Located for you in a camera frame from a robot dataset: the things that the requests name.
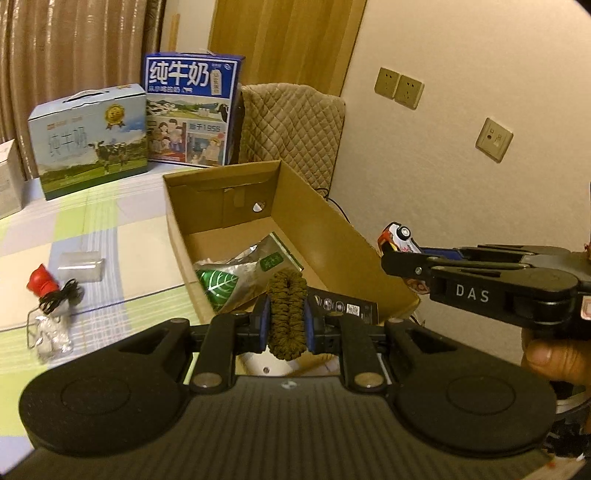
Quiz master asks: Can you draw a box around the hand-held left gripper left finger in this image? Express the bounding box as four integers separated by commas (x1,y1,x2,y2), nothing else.
119,295,271,393

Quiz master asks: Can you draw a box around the beige quilted chair cover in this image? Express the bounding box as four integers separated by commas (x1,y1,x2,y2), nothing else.
238,83,346,195

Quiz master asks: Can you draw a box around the beige product box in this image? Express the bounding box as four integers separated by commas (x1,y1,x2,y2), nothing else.
0,138,26,220

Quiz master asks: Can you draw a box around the clear crumpled plastic wrapper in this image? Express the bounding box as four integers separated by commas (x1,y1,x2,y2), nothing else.
27,309,75,363

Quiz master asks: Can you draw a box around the black power cable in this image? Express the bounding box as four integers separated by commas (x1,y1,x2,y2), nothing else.
318,187,366,237

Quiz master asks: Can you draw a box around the wooden door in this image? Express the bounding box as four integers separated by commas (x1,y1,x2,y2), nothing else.
210,0,368,97

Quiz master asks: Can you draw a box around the black shaver box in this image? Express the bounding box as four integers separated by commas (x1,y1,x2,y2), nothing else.
305,286,379,324

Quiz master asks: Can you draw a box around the thin black cable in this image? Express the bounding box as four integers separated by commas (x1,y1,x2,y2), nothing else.
37,278,86,315

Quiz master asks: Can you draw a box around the plaid tablecloth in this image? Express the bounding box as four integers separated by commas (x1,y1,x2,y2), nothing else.
0,178,218,367

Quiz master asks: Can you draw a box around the small red toy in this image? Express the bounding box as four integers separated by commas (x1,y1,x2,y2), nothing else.
25,263,61,296

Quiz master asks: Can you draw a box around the silver foil bag green leaf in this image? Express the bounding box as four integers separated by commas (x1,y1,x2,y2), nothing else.
194,232,304,315

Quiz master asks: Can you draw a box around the brown hair scrunchie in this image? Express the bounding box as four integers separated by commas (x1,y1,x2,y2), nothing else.
267,271,308,361

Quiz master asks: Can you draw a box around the person's right hand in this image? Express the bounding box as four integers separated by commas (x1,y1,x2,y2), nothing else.
522,339,591,384

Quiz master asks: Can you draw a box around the red white toy car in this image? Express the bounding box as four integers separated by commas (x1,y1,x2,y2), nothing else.
376,222,432,294

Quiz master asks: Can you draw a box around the green cow milk carton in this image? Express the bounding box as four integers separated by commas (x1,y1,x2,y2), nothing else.
27,83,149,201

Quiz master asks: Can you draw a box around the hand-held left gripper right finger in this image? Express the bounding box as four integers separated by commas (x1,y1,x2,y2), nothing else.
305,300,458,393

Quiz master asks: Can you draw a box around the brown cardboard box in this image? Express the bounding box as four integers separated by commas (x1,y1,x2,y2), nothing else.
163,159,421,324

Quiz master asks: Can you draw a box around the blue milk carton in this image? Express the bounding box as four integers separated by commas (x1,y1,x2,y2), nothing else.
144,52,245,166

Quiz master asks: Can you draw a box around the brown patterned curtain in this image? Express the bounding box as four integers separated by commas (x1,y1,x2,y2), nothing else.
0,0,168,182

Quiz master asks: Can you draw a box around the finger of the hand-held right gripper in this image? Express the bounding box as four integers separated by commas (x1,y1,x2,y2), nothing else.
381,249,509,319
420,244,527,268

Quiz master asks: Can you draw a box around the clear plastic case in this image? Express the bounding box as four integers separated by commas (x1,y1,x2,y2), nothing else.
58,250,106,282

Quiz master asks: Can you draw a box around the beige single wall socket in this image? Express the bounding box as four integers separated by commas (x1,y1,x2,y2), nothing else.
475,117,514,163

